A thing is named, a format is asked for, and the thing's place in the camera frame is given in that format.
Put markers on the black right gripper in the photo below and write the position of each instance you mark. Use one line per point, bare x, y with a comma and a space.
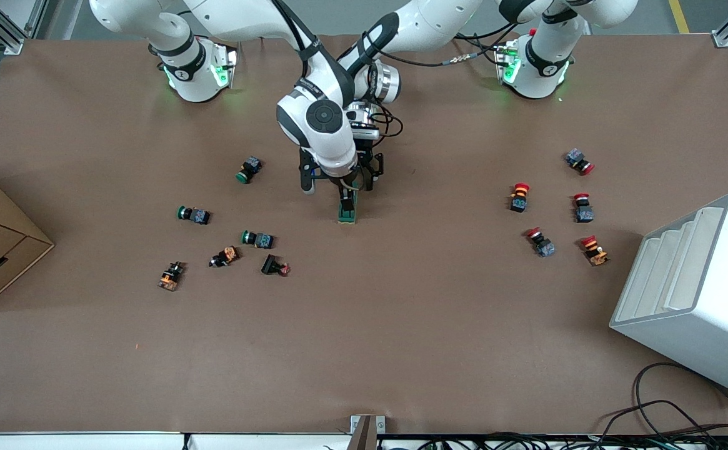
346, 201

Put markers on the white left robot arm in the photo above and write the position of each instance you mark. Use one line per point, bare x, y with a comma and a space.
538, 75

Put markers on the red button blue contact block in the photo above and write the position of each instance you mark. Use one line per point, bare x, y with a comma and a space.
541, 243
583, 209
578, 160

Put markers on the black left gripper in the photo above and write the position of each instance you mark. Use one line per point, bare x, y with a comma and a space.
364, 145

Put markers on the white stepped storage box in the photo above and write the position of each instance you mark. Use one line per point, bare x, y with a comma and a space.
713, 300

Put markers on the black button orange block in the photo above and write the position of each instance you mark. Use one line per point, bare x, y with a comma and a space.
171, 276

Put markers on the brown table cover sheet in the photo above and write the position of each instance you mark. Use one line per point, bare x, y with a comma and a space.
401, 325

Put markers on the green button blue contact block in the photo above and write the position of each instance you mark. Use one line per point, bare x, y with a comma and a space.
251, 166
195, 215
259, 239

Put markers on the white-tipped button orange block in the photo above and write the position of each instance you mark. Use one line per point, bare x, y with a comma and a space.
225, 256

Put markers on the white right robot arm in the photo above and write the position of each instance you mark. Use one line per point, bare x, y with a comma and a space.
195, 81

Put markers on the red button orange contact block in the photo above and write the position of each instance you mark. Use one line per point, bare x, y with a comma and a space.
593, 250

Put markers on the green load switch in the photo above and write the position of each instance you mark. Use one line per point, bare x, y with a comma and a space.
347, 217

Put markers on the white table edge rail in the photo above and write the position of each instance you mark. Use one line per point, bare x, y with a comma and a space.
89, 442

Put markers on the metal edge bracket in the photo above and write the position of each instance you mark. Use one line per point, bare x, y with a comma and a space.
367, 432

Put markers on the black switch red tip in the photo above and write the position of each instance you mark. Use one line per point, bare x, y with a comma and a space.
273, 265

